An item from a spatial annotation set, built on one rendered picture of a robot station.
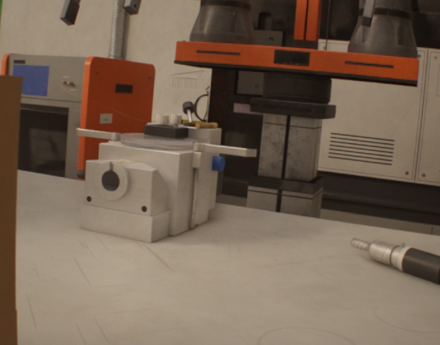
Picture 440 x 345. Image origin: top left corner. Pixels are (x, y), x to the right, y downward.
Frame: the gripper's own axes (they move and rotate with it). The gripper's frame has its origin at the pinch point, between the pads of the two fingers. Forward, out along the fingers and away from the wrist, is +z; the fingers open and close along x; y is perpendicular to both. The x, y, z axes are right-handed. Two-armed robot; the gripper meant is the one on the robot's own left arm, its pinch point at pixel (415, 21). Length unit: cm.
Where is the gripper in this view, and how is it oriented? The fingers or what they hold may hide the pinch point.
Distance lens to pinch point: 85.4
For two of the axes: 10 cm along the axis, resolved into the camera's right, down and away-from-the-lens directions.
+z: -2.7, 9.3, -2.6
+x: 9.6, 2.3, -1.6
